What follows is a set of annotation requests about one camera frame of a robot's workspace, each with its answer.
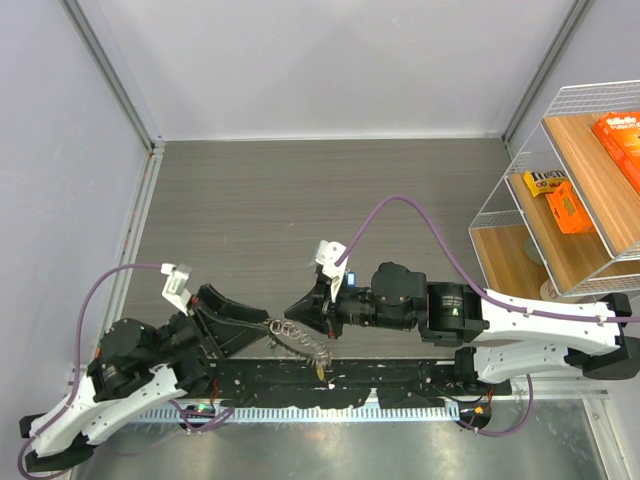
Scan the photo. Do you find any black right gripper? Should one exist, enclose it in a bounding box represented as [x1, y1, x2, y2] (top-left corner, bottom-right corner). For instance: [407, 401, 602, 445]
[286, 270, 415, 338]

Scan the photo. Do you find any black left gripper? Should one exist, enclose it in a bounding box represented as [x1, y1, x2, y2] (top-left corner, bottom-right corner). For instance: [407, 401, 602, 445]
[144, 282, 270, 367]

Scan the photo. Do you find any round steel keyring disc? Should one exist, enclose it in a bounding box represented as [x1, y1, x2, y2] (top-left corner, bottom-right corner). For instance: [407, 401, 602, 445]
[266, 319, 332, 368]

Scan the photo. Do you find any blue key tag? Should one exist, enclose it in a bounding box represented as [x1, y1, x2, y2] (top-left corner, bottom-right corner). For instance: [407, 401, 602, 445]
[346, 271, 357, 287]

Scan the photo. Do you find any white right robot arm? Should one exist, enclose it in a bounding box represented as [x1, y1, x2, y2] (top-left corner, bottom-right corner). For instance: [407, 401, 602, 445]
[284, 262, 639, 394]

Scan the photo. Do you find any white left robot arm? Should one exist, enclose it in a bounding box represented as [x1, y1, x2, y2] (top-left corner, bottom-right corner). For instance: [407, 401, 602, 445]
[19, 284, 269, 479]

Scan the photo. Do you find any yellow M&M's bag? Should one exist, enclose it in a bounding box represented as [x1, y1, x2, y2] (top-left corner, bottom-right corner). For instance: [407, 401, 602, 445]
[523, 169, 568, 197]

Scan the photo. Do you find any orange Reese's box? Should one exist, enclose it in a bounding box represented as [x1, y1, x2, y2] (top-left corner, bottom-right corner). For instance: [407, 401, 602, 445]
[546, 181, 595, 234]

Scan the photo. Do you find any orange Gillette box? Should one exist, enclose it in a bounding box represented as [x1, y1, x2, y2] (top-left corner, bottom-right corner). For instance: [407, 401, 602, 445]
[592, 111, 640, 192]

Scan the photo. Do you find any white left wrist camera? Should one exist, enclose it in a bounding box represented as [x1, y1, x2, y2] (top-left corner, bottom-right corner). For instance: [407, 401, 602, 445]
[161, 263, 192, 315]

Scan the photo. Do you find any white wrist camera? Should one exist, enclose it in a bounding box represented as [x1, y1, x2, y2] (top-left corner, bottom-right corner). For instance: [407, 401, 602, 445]
[161, 263, 192, 315]
[310, 240, 346, 287]

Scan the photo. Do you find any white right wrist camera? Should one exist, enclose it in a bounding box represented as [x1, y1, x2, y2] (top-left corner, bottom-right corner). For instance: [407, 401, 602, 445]
[310, 240, 346, 287]

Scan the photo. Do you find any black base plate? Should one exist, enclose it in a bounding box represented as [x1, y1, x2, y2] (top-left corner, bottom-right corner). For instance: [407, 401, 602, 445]
[187, 359, 512, 409]

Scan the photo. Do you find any white slotted cable duct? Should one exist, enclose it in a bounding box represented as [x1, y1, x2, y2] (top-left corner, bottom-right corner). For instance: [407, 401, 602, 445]
[131, 401, 460, 424]

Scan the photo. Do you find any white wire shelf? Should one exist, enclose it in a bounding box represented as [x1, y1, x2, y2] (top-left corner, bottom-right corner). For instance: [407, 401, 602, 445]
[469, 80, 639, 300]

